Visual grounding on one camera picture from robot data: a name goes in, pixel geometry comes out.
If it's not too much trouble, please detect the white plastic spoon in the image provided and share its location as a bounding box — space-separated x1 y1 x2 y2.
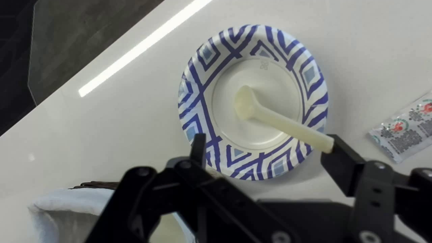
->
234 85 335 154

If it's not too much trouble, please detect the small sauce packet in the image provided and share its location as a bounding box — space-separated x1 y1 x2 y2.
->
368 91 432 163

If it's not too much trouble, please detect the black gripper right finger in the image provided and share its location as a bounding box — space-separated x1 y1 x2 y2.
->
320 133 432 243

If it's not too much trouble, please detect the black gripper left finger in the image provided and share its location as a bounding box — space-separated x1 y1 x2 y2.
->
85 133 301 243

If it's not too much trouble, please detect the dark basket with white liner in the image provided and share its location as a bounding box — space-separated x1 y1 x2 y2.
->
27 187 196 243

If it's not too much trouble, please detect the blue white paper plate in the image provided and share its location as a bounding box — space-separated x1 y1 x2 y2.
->
179 24 334 181

